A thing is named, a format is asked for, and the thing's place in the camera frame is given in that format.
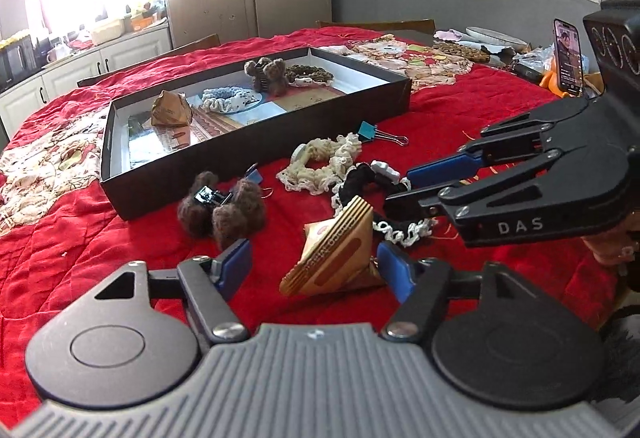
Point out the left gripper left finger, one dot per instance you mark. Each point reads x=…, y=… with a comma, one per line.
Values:
x=206, y=286

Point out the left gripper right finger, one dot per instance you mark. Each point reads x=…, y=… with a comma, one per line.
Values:
x=423, y=288

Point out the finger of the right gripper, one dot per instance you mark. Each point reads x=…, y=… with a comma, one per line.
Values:
x=430, y=203
x=465, y=163

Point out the brown fuzzy hair claw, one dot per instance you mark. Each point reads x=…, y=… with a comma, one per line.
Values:
x=226, y=216

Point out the black white-trim scrunchie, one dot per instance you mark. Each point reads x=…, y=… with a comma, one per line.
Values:
x=374, y=181

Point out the teal binder clip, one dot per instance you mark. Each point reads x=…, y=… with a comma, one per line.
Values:
x=368, y=132

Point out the tan triangular paper packet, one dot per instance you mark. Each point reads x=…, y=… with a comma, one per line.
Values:
x=337, y=255

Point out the cream knitted scrunchie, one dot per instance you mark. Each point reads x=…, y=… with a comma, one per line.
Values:
x=320, y=164

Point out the dark blue binder clip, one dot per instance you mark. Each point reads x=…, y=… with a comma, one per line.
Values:
x=252, y=174

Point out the olive brown knitted scrunchie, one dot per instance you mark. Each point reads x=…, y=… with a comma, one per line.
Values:
x=303, y=75

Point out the blue white knitted scrunchie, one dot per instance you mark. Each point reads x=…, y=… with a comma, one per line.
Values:
x=229, y=99

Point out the smartphone on orange stand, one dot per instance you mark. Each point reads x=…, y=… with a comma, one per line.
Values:
x=565, y=77

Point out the red quilted bedspread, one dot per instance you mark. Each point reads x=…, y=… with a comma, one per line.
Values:
x=45, y=266

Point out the wooden chair right side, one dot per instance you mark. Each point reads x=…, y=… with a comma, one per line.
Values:
x=424, y=26

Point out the wooden chair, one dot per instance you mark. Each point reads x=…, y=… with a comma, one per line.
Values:
x=424, y=26
x=148, y=47

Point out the black shallow box tray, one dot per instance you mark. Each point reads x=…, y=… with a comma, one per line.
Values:
x=145, y=167

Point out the brown triangular packet in box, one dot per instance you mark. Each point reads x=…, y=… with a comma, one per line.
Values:
x=170, y=109

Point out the brown fuzzy clip in box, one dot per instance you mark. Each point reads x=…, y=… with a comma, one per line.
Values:
x=268, y=76

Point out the wooden chair back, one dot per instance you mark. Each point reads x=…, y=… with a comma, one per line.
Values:
x=148, y=47

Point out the white kitchen cabinet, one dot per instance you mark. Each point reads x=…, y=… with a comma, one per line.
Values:
x=57, y=79

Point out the cream food container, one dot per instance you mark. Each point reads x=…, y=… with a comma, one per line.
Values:
x=107, y=30

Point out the black microwave oven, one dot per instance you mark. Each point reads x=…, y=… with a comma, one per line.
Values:
x=18, y=60

